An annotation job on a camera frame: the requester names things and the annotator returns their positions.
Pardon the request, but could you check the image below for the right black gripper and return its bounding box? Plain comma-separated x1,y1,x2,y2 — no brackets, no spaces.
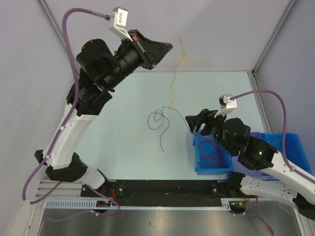
184,108,235,155

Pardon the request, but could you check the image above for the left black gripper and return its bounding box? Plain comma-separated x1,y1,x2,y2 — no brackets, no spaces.
102,29,172,90

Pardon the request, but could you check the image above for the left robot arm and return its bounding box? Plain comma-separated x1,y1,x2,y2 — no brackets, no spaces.
34,29,173,197

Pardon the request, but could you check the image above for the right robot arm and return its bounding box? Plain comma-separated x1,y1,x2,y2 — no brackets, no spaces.
185,109,315,220

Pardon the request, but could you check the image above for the blue plastic bin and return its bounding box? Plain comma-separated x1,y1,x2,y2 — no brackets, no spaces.
192,133,234,175
260,133,312,174

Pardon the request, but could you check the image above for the purple plastic tray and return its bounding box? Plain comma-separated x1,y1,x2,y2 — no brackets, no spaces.
231,132,270,181

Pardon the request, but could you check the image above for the brown wire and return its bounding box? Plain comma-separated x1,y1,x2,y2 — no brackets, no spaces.
147,105,192,153

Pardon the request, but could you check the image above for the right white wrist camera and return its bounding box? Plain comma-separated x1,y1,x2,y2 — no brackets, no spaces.
214,94,237,117

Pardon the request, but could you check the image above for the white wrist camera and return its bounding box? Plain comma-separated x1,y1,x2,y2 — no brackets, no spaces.
109,7,132,42
214,94,237,117

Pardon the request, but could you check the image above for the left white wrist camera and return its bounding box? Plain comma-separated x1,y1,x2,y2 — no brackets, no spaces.
109,7,132,42

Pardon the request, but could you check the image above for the slotted cable duct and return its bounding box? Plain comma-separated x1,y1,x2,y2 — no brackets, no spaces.
45,199,230,211

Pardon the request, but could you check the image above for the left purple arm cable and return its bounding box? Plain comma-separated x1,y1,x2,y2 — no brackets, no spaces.
22,8,121,222

